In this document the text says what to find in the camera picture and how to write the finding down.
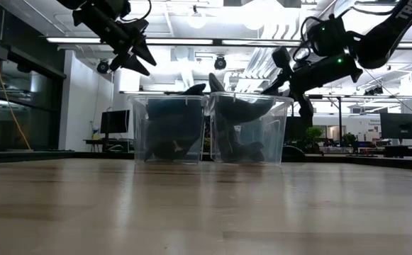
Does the black office chair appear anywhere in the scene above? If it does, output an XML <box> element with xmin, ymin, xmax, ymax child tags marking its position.
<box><xmin>282</xmin><ymin>144</ymin><xmax>308</xmax><ymax>163</ymax></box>

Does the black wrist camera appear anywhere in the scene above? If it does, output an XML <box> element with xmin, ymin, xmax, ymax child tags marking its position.
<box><xmin>272</xmin><ymin>45</ymin><xmax>294</xmax><ymax>71</ymax></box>
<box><xmin>101</xmin><ymin>0</ymin><xmax>132</xmax><ymax>18</ymax></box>

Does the black partition panel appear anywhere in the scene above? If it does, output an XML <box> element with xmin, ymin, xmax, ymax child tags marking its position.
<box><xmin>286</xmin><ymin>115</ymin><xmax>313</xmax><ymax>147</ymax></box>

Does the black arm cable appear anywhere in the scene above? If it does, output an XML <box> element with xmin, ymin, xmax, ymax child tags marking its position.
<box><xmin>292</xmin><ymin>16</ymin><xmax>322</xmax><ymax>64</ymax></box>
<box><xmin>120</xmin><ymin>0</ymin><xmax>153</xmax><ymax>23</ymax></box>

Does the clear plastic bin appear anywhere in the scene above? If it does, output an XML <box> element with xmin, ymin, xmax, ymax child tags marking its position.
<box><xmin>208</xmin><ymin>91</ymin><xmax>294</xmax><ymax>166</ymax></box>
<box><xmin>129</xmin><ymin>93</ymin><xmax>209</xmax><ymax>166</ymax></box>

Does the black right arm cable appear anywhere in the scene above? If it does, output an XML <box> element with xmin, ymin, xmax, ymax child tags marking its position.
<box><xmin>292</xmin><ymin>16</ymin><xmax>322</xmax><ymax>64</ymax></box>

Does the black overhead camera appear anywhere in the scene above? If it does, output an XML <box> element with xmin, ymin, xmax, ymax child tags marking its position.
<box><xmin>213</xmin><ymin>55</ymin><xmax>228</xmax><ymax>71</ymax></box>

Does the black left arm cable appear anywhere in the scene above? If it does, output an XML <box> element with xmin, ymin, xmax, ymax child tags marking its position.
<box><xmin>120</xmin><ymin>0</ymin><xmax>153</xmax><ymax>23</ymax></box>

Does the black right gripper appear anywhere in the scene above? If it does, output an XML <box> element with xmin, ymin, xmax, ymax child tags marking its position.
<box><xmin>262</xmin><ymin>55</ymin><xmax>364</xmax><ymax>127</ymax></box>

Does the cluttered office desk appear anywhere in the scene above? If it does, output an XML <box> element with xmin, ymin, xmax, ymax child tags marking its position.
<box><xmin>318</xmin><ymin>140</ymin><xmax>412</xmax><ymax>160</ymax></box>

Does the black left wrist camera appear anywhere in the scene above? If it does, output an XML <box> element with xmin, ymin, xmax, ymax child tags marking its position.
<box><xmin>101</xmin><ymin>0</ymin><xmax>132</xmax><ymax>18</ymax></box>

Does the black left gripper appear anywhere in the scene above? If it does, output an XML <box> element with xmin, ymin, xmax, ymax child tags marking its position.
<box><xmin>72</xmin><ymin>3</ymin><xmax>157</xmax><ymax>77</ymax></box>

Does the black office desk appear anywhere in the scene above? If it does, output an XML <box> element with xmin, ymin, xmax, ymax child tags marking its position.
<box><xmin>83</xmin><ymin>137</ymin><xmax>135</xmax><ymax>153</ymax></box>

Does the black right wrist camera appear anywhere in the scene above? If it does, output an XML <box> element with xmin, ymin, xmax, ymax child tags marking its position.
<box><xmin>272</xmin><ymin>45</ymin><xmax>294</xmax><ymax>71</ymax></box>

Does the overhead frame light bar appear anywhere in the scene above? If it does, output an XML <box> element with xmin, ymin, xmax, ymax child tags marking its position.
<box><xmin>45</xmin><ymin>36</ymin><xmax>412</xmax><ymax>49</ymax></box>

